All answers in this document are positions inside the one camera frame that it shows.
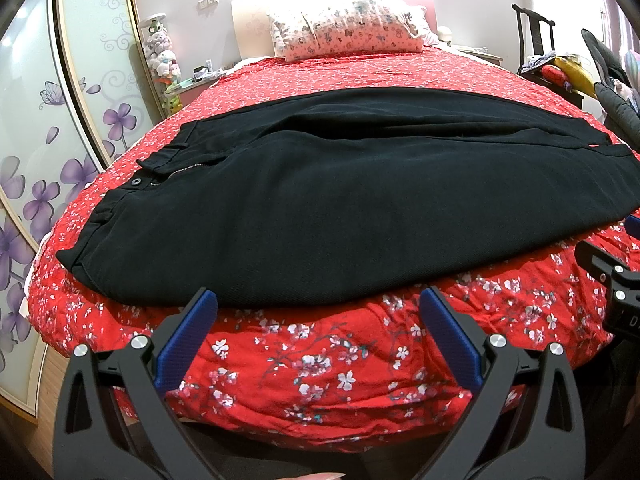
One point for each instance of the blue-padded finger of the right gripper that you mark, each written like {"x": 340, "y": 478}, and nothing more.
{"x": 632, "y": 226}

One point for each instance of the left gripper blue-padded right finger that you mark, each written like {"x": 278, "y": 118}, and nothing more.
{"x": 524, "y": 420}

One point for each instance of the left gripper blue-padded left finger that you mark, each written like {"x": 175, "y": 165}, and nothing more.
{"x": 112, "y": 421}

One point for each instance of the black pants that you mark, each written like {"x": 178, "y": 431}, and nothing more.
{"x": 334, "y": 196}

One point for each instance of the pile of clothes on chair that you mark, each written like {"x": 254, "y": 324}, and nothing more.
{"x": 613, "y": 88}

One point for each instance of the red floral bedspread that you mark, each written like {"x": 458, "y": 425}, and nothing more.
{"x": 348, "y": 377}

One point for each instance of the black wooden chair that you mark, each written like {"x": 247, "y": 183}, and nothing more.
{"x": 534, "y": 22}

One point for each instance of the floral sliding wardrobe doors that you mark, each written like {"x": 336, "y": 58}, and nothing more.
{"x": 74, "y": 96}

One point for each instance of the pink floral pillow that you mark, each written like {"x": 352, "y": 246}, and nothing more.
{"x": 350, "y": 27}

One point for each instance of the bedside table with clutter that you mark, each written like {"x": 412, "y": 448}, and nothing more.
{"x": 182, "y": 93}

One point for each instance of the beige headboard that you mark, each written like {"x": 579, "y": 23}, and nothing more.
{"x": 252, "y": 29}

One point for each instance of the wall switch plate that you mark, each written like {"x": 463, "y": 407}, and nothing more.
{"x": 204, "y": 4}

